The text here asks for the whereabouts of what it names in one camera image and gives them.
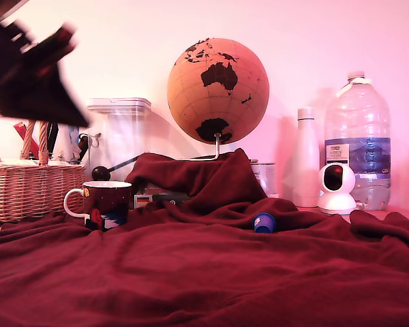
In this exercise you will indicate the black coffee scoop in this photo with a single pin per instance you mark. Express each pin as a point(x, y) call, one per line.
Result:
point(100, 173)

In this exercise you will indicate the dark printed mug white inside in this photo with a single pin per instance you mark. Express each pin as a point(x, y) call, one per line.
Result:
point(107, 204)

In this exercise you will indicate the blue coffee capsule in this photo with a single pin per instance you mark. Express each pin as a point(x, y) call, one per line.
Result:
point(264, 223)

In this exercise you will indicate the red flat box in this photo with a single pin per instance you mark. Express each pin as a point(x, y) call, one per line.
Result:
point(19, 131)

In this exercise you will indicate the black kitchen utensil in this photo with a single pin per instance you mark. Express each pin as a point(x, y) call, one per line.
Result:
point(51, 139)

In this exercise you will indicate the blue and white utensil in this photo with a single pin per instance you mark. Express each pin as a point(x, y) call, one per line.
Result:
point(73, 143)

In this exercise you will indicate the clear container with white lid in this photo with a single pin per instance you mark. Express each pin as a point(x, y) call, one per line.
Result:
point(122, 143)

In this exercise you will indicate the dark box with flag print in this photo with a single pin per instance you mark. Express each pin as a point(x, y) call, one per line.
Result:
point(144, 201)

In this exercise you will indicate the grey cardboard box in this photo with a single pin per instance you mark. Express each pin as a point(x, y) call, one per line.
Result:
point(161, 189)

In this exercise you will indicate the cork globe on metal stand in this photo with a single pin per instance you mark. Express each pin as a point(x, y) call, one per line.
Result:
point(221, 102)

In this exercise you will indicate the white metal tin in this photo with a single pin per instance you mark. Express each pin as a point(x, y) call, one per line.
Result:
point(265, 177)

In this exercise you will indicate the dark red fleece blanket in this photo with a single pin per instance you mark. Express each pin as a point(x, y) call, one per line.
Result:
point(225, 272)

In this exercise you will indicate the white flask bottle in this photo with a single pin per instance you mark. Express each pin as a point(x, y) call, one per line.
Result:
point(306, 163)

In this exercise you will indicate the large clear water bottle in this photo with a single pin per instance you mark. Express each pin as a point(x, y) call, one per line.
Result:
point(358, 119)

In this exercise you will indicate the small white round camera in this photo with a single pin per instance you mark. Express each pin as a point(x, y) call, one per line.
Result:
point(336, 201)

